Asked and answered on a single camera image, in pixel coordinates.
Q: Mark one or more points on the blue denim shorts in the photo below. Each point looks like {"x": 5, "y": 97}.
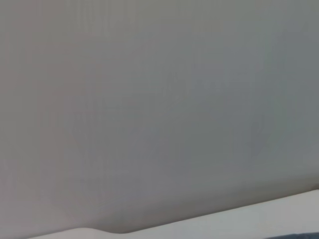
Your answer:
{"x": 299, "y": 236}

